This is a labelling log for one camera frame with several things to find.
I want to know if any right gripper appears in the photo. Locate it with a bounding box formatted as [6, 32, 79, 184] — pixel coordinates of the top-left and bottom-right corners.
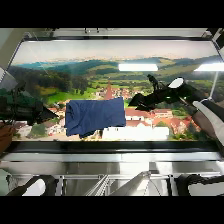
[127, 91, 165, 113]

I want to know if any blue T-shirt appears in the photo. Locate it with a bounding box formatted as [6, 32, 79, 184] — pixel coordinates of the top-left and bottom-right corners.
[64, 96, 127, 140]

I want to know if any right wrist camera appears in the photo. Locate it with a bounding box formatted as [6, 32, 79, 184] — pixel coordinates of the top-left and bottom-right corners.
[147, 73, 161, 92]

